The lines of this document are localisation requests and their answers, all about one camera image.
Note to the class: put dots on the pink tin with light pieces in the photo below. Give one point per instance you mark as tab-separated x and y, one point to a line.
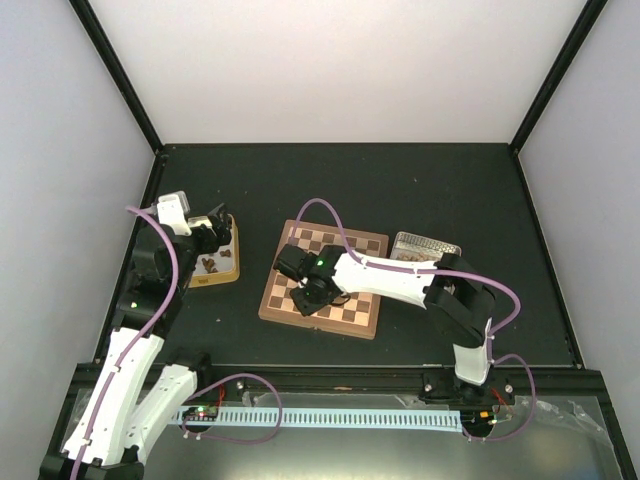
416	248

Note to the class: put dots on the gold tin with dark pieces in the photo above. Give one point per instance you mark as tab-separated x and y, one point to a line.
221	267

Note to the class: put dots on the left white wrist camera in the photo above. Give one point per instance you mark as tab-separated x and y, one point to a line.
172	210

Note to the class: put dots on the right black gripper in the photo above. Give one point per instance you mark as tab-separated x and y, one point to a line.
307	308

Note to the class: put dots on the light blue cable duct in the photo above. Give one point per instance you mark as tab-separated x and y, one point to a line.
327	418

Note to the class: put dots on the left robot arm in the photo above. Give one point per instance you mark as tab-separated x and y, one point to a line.
121	424

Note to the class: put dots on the wooden chess board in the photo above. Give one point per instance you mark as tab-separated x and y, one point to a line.
358	317

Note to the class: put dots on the second left white arm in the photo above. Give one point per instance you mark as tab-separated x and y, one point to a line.
187	253

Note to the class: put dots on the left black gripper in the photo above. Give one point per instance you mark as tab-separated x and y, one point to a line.
218	226

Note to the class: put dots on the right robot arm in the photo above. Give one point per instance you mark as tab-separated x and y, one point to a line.
456	301

